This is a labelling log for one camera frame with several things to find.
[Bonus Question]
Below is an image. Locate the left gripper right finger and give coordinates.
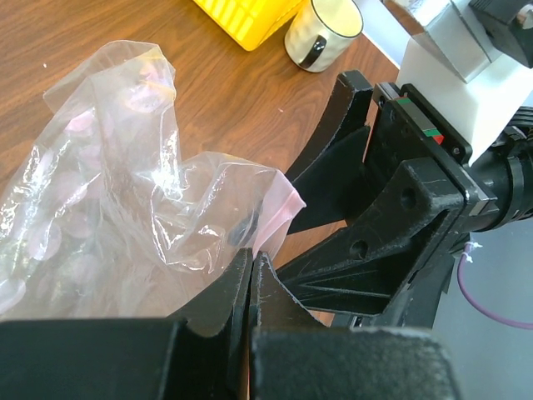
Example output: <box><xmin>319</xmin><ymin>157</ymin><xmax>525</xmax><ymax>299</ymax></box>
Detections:
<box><xmin>249</xmin><ymin>252</ymin><xmax>462</xmax><ymax>399</ymax></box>

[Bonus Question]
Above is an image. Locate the yellow plastic basket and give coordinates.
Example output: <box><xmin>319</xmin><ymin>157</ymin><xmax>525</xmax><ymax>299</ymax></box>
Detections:
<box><xmin>194</xmin><ymin>0</ymin><xmax>304</xmax><ymax>52</ymax></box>

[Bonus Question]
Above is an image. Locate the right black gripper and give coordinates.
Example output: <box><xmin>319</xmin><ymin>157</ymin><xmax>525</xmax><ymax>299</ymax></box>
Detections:
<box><xmin>277</xmin><ymin>70</ymin><xmax>500</xmax><ymax>328</ymax></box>

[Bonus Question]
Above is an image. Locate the clear pink zip bag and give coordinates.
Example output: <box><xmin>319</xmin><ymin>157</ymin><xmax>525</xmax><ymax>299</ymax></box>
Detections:
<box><xmin>1</xmin><ymin>41</ymin><xmax>305</xmax><ymax>320</ymax></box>

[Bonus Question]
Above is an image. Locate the white enamel mug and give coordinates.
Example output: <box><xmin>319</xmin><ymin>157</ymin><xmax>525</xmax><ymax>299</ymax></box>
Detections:
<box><xmin>284</xmin><ymin>0</ymin><xmax>363</xmax><ymax>73</ymax></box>

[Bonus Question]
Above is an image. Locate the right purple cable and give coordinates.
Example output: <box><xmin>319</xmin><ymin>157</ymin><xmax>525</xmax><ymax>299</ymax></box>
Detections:
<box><xmin>456</xmin><ymin>241</ymin><xmax>533</xmax><ymax>330</ymax></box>

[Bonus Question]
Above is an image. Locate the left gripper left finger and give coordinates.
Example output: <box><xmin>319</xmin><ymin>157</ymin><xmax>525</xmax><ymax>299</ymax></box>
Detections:
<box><xmin>1</xmin><ymin>248</ymin><xmax>253</xmax><ymax>399</ymax></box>

